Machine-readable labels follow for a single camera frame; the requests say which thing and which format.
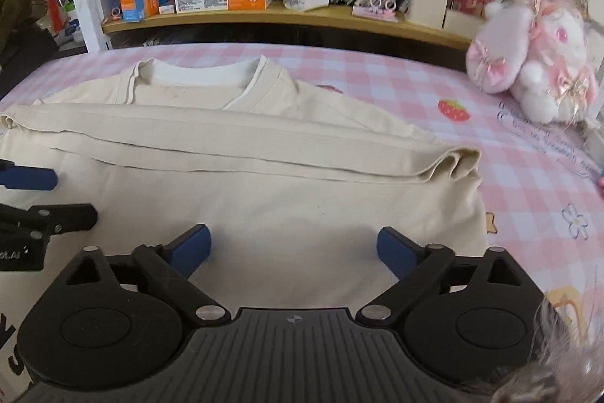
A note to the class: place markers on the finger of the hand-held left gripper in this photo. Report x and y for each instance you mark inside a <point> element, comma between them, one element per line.
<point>61,218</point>
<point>28,179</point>

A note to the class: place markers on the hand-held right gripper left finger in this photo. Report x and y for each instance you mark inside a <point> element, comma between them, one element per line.
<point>193,249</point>

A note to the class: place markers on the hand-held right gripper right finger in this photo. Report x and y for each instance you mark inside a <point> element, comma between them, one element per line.
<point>394,252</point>

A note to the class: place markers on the cream t-shirt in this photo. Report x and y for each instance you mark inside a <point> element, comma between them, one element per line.
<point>264,204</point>

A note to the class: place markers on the dark furniture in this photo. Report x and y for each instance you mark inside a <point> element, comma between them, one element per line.
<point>26,58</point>

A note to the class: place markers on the pink checkered printed blanket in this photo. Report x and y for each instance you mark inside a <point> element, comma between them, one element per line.
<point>519,176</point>

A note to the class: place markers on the olive green bag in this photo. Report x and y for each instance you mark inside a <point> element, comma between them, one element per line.
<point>14,11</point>

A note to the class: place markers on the red tassel ornament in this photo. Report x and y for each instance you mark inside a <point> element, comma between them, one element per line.
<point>53,6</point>

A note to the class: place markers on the small white box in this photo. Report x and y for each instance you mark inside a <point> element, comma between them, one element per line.
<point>166,9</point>

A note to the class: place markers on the small cream box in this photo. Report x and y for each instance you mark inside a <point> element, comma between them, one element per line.
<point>465,24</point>

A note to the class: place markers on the pink plush bunny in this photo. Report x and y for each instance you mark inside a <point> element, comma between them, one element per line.
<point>533,53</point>

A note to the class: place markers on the pink small scissors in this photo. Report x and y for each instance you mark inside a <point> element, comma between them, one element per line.
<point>375,10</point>

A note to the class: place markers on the wooden bookshelf board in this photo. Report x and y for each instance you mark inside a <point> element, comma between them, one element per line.
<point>292,23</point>

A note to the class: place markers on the cream square pen box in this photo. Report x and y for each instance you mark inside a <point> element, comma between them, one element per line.
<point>427,1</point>

